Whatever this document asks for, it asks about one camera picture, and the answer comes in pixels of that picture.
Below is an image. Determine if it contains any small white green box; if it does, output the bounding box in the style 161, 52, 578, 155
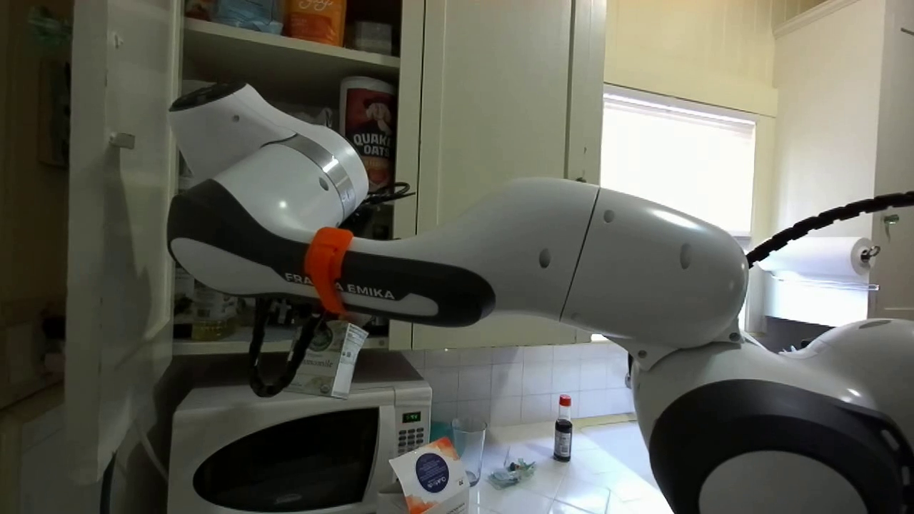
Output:
291, 316, 371, 400

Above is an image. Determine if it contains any closed cabinet door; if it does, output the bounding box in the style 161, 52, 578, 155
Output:
408, 0, 608, 350

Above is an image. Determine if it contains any white box blue circle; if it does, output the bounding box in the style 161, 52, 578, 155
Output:
385, 436, 471, 514

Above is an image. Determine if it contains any open cabinet door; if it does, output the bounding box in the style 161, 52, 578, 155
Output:
60, 0, 185, 492

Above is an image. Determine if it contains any red oatmeal canister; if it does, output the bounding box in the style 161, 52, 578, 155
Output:
337, 73, 400, 193

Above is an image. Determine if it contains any clear drinking glass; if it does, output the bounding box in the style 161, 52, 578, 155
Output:
450, 418, 492, 489

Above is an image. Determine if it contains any dark sauce bottle orange cap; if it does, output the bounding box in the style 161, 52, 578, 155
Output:
552, 392, 578, 465

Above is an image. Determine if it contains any bright kitchen window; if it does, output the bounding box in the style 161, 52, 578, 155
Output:
594, 85, 764, 245

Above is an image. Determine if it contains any white microwave oven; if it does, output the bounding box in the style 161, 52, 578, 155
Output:
167, 350, 438, 514

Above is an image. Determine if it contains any orange snack container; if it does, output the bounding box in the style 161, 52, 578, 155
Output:
283, 0, 352, 48

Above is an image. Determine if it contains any blue packet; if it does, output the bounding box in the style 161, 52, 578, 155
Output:
213, 0, 290, 36

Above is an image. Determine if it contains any paper towel roll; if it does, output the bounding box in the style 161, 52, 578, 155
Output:
748, 233, 885, 330

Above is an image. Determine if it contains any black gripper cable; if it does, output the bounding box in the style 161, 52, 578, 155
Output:
245, 300, 327, 400

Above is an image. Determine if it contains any pale green wall cabinet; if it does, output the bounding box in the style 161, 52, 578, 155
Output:
173, 0, 428, 362

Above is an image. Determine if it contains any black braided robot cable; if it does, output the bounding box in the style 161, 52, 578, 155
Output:
747, 188, 914, 268

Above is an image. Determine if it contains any white wall cabinet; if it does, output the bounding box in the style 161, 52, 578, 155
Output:
770, 0, 914, 323

